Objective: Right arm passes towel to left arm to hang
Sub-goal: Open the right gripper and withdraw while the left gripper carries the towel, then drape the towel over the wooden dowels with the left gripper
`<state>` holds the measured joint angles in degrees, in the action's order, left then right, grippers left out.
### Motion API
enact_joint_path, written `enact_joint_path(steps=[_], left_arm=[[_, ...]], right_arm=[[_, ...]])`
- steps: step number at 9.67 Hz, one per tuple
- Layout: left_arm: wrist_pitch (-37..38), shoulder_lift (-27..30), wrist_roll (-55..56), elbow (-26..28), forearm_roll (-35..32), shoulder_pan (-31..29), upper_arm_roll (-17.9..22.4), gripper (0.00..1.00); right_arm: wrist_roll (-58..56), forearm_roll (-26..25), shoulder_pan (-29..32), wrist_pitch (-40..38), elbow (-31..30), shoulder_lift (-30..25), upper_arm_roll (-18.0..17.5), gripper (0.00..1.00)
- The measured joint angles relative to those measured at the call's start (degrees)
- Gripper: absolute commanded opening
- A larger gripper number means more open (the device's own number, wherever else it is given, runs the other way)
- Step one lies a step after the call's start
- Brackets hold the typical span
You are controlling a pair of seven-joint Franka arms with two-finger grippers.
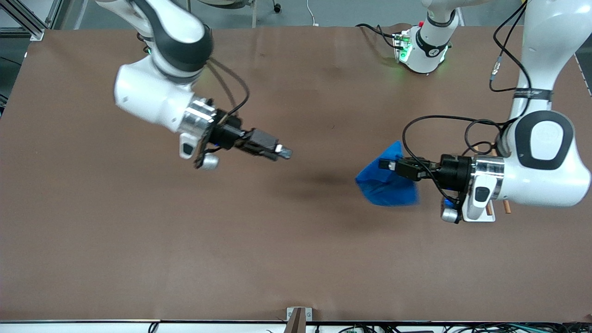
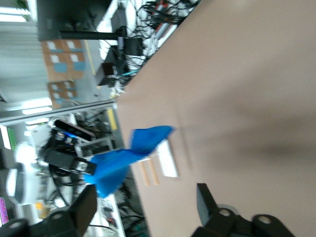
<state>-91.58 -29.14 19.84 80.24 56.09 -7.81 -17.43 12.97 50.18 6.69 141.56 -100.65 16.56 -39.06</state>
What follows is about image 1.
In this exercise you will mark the brown camera mount post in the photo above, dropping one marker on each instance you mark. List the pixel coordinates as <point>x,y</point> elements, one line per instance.
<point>296,323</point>

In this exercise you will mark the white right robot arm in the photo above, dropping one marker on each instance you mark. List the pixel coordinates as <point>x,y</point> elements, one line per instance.
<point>152,92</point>

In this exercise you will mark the blue cloth towel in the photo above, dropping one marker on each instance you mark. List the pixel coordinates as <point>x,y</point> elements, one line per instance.
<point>384,187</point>

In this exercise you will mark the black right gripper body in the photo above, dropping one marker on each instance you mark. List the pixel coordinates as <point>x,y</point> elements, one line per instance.
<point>228,134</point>

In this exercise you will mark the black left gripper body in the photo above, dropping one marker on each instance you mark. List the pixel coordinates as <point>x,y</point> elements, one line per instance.
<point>451,171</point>

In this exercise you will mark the aluminium frame profile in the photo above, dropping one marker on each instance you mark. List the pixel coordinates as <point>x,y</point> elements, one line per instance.
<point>35,33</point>

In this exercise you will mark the white rack with wooden bars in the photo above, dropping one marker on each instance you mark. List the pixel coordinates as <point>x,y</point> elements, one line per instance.
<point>508,208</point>

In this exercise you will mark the chair base with caster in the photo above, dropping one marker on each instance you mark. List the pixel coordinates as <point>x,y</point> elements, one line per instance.
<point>254,16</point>

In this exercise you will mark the grey metal bracket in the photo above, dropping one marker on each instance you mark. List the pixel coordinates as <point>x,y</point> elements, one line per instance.
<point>308,314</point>

